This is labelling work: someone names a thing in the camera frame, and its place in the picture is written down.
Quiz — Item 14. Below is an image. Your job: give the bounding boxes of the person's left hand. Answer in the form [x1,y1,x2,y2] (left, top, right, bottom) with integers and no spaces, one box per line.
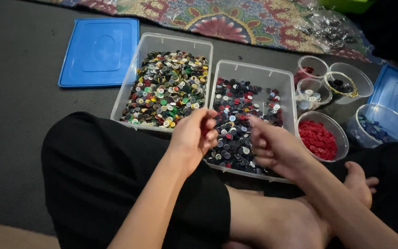
[169,107,219,171]

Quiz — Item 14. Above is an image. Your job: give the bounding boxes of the person's right hand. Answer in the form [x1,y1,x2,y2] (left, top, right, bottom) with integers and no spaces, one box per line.
[248,115,313,179]

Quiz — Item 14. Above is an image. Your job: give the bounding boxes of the heap of red buttons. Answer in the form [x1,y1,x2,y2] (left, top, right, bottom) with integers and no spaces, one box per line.
[298,120,338,161]

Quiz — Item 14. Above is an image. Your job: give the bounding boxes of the pile of mixed colour buttons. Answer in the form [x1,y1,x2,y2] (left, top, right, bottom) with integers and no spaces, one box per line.
[120,50,209,129]

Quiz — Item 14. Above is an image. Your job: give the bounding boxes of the clear cup with red buttons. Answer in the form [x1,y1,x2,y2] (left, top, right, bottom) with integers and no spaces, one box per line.
[297,111,349,163]

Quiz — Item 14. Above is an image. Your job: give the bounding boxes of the clear cup with white buttons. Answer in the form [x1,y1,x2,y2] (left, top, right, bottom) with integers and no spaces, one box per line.
[295,78,333,112]

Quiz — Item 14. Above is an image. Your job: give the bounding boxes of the clear bin of dark buttons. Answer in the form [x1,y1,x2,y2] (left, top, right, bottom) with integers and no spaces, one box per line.
[204,59,298,184]

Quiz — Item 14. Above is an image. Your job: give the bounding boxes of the person's bare lower leg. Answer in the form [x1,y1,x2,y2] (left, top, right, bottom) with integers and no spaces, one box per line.
[224,185,335,249]

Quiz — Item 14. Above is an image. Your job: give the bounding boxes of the person's bare foot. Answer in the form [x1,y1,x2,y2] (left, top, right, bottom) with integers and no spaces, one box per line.
[343,161,380,210]

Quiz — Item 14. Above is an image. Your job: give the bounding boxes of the gold-rimmed cup with black buttons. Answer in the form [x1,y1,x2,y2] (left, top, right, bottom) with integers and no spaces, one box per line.
[324,71,359,105]

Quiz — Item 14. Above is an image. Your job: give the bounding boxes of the clear cup with maroon buttons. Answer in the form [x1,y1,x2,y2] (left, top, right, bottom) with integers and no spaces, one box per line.
[294,55,330,86]

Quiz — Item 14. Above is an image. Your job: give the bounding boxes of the person's black shorts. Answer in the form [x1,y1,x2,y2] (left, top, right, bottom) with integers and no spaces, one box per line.
[41,111,398,249]

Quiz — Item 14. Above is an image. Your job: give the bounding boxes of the clear bin of mixed buttons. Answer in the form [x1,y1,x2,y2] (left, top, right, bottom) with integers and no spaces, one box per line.
[111,33,214,133]

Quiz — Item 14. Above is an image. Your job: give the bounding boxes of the clear cup with blue buttons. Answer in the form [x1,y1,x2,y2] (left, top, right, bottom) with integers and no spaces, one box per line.
[345,104,398,149]

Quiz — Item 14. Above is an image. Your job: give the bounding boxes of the empty clear plastic cup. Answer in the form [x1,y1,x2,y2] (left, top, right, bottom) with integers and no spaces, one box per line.
[329,62,374,98]

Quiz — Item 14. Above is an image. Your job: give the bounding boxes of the colourful patterned cloth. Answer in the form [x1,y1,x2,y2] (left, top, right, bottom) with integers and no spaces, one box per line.
[35,0,386,64]

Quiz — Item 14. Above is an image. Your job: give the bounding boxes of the blue plastic lid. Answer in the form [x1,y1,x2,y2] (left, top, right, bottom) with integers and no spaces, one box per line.
[58,18,140,88]
[367,64,398,146]

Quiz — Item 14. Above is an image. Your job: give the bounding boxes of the clear bag of dark buttons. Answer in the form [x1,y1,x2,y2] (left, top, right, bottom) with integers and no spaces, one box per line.
[294,0,366,52]

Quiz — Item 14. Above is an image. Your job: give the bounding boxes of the green plastic container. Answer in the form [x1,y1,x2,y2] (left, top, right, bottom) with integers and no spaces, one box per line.
[318,0,376,14]

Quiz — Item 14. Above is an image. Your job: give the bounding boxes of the black fabric bundle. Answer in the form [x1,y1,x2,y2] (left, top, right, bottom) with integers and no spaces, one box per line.
[346,0,398,64]

